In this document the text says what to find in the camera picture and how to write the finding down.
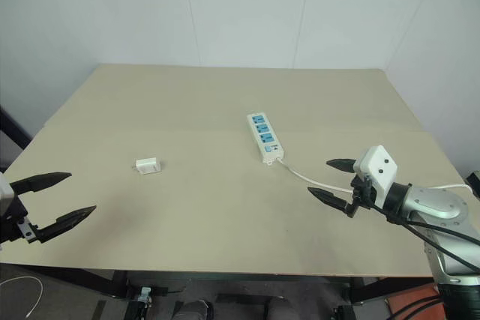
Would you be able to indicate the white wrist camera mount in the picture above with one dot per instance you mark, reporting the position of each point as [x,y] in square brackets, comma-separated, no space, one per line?
[4,190]
[378,170]

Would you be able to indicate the orange floor mat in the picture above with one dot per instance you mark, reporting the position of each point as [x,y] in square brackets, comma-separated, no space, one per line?
[412,297]

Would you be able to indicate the black table frame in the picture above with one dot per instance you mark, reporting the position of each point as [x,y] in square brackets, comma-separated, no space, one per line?
[93,282]

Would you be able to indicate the white plug adapter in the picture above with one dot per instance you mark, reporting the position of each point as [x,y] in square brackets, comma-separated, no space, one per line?
[147,165]

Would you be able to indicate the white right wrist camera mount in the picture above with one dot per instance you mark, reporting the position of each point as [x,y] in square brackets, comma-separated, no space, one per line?
[378,170]

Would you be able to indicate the black object at wall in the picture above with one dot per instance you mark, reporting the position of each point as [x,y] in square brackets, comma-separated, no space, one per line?
[473,185]

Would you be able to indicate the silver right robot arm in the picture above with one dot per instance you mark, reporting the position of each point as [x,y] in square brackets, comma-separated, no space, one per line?
[437,204]

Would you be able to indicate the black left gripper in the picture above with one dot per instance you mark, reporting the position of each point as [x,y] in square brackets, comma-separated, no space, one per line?
[15,228]

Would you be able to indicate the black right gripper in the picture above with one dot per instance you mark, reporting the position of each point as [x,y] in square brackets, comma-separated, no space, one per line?
[360,194]

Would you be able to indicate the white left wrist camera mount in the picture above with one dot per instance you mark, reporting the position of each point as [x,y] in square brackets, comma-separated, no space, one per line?
[4,190]

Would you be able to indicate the white power strip blue sockets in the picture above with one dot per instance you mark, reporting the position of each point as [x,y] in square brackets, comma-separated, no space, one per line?
[264,136]

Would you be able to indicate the metal caster bracket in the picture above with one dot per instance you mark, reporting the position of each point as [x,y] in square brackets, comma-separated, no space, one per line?
[144,294]

